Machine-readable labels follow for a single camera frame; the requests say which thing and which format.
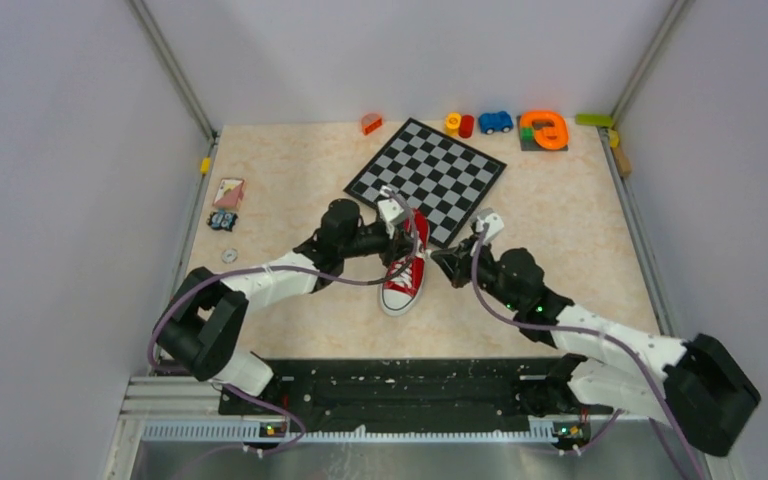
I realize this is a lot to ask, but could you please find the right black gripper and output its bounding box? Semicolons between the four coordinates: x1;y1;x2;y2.
432;233;522;312

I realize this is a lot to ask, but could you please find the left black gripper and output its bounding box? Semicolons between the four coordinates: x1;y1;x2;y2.
340;222;423;268

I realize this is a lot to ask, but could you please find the red canvas sneaker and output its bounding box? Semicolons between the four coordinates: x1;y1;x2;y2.
379;209;430;317

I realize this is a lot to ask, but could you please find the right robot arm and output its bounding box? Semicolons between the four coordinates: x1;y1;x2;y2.
430;236;761;457

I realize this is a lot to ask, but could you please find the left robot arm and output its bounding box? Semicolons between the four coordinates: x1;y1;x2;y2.
150;194;422;414

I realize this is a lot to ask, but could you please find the black grey checkerboard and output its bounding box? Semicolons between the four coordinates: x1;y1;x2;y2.
344;118;507;248

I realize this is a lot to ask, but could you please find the orange half-round toy block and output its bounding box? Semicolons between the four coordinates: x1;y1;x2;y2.
360;113;383;136

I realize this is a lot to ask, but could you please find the red toy cylinder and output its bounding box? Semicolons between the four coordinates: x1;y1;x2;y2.
458;115;475;139

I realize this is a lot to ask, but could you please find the yellow toy cylinder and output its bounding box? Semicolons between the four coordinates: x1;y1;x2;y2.
443;112;462;136

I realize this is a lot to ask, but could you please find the blue toy car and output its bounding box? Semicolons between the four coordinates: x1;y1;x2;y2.
478;111;514;135

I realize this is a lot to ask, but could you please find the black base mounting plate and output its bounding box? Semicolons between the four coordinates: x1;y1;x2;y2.
155;357;624;439

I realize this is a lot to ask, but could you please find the orange curved track toy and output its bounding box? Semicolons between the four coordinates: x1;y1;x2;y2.
517;110;570;152

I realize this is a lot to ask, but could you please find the pink tangram card box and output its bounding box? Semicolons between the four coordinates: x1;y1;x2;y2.
212;178;246;211

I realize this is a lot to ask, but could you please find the small blue toy robot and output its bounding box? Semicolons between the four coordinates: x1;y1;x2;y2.
206;210;239;232

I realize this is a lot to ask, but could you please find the green flat block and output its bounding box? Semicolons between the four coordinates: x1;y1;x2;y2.
574;113;615;128

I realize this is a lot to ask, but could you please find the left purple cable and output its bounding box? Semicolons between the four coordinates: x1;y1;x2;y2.
146;188;425;458

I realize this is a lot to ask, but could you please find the purple cable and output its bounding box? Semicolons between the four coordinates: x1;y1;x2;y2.
468;221;710;480
146;188;425;458

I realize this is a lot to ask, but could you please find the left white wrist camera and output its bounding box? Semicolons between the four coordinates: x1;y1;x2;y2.
376;198;408;226

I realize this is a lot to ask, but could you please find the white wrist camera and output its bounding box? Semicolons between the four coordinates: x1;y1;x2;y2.
472;208;505;244
376;198;408;226

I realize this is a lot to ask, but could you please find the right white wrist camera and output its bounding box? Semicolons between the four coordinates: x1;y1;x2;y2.
472;208;505;244

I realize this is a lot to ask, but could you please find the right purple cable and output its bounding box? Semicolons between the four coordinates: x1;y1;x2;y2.
468;221;710;480

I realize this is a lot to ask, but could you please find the wooden block on rail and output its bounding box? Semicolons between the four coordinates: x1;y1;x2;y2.
611;146;632;179

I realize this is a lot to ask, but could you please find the yellow clip on rail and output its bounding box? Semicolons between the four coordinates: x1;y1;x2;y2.
199;157;211;175

